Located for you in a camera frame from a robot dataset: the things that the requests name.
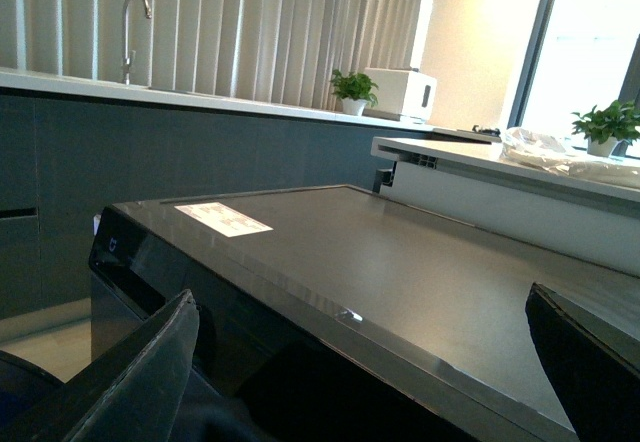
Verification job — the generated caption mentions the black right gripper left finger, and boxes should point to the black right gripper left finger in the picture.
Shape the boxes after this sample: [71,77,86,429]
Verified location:
[1,290,199,441]

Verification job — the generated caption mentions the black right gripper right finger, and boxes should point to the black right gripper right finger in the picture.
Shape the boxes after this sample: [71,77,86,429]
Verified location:
[525,283,639,441]

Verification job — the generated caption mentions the grey front-load washing machine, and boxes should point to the grey front-load washing machine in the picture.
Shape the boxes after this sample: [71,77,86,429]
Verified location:
[88,186,639,441]

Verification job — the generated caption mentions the white label on washer top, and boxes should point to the white label on washer top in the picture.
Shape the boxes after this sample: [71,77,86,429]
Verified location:
[174,202,273,238]

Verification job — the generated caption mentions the white side counter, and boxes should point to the white side counter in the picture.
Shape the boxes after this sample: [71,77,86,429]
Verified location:
[371,137,639,275]

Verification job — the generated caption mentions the white plastic bag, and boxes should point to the white plastic bag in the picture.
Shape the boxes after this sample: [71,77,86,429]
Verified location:
[500,127,639,189]

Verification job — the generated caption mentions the green potted plant by window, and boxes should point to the green potted plant by window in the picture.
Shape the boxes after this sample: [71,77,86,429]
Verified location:
[572,100,639,157]

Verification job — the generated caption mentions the white counter with grey cabinets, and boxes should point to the white counter with grey cabinets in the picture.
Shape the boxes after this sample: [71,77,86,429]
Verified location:
[0,65,501,321]

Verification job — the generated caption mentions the black gas stove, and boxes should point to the black gas stove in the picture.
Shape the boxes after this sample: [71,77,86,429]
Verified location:
[472,125,501,138]

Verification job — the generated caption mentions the chrome gooseneck faucet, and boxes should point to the chrome gooseneck faucet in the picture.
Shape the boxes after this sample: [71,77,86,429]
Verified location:
[121,0,153,85]

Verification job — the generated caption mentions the white countertop appliance box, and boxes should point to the white countertop appliance box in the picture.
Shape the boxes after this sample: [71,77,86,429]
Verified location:
[364,67,437,122]

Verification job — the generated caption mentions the green potted plant white pot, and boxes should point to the green potted plant white pot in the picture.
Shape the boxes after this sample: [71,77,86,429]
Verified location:
[330,69,379,116]

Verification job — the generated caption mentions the beige vertical blinds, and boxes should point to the beige vertical blinds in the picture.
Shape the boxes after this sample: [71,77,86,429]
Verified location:
[1,0,429,110]

